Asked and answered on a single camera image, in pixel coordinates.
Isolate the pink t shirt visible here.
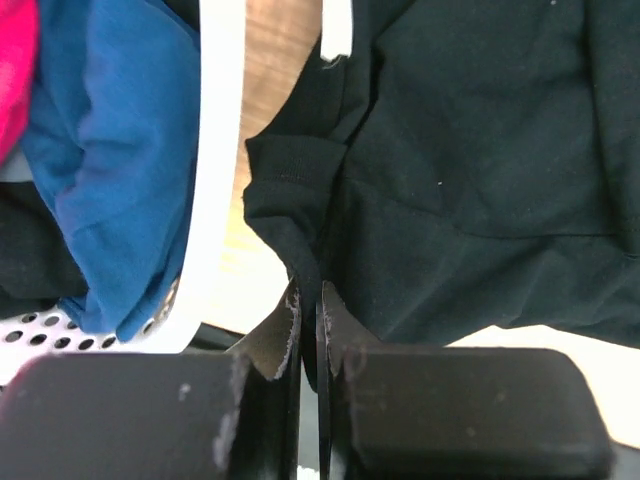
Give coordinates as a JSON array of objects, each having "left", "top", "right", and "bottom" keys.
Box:
[{"left": 0, "top": 0, "right": 39, "bottom": 162}]

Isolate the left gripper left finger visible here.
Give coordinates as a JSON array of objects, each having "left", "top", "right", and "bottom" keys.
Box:
[{"left": 1, "top": 284, "right": 301, "bottom": 479}]

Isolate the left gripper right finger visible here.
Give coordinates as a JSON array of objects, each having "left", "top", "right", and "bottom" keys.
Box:
[{"left": 316, "top": 283, "right": 613, "bottom": 479}]

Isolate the white perforated laundry basket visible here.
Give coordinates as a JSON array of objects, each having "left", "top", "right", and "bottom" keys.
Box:
[{"left": 0, "top": 0, "right": 356, "bottom": 386}]

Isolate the blue t shirt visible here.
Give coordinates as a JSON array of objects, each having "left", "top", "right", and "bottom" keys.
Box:
[{"left": 20, "top": 1, "right": 200, "bottom": 341}]

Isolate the black t shirt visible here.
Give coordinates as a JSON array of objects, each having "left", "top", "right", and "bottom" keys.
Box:
[{"left": 242, "top": 0, "right": 640, "bottom": 349}]

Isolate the grey t shirt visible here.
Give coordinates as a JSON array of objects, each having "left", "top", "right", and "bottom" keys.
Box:
[{"left": 0, "top": 146, "right": 33, "bottom": 183}]

